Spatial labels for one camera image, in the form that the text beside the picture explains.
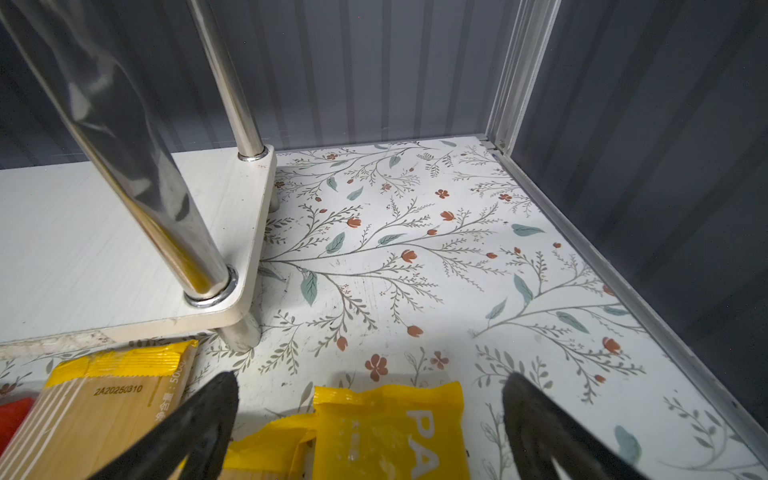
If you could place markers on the yellow spaghetti bag left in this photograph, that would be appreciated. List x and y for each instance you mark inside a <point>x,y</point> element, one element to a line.
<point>391,432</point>

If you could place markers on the yellow pasta bag tan window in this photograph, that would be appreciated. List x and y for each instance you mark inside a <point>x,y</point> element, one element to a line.
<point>93,408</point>

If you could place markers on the yellow spaghetti bag right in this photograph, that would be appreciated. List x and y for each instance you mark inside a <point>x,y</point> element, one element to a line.
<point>277,451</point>

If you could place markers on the red yellow spaghetti bag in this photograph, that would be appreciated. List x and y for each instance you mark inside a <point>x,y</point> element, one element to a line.
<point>12,415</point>

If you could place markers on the white two-tier metal shelf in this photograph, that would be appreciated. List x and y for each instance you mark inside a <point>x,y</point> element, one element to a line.
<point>153,223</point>

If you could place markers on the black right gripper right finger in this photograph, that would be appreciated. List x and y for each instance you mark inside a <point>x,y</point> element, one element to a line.
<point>544,438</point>

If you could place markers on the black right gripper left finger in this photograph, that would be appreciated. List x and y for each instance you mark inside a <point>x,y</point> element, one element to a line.
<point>192,441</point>

